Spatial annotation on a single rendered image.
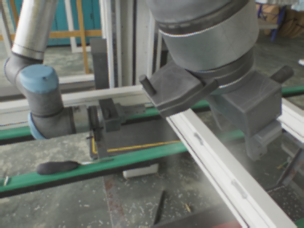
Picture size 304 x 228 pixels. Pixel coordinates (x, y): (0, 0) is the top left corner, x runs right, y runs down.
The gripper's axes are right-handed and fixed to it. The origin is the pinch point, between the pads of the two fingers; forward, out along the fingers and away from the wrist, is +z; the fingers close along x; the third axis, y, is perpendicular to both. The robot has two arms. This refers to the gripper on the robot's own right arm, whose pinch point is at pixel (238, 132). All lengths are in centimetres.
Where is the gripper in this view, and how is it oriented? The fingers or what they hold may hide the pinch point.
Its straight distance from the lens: 37.0
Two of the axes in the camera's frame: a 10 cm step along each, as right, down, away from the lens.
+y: 8.1, -5.8, 0.0
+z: 4.3, 6.0, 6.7
